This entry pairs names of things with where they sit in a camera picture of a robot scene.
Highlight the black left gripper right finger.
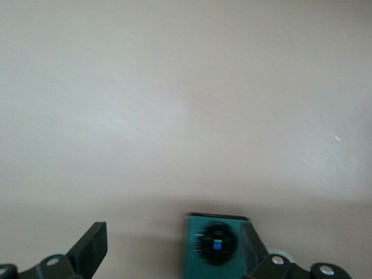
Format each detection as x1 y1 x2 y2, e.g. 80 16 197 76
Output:
239 220 298 279

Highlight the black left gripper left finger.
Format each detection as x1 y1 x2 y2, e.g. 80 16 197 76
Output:
17 221 109 279

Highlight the green smartphone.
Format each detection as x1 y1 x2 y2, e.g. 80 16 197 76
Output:
184 212 251 279

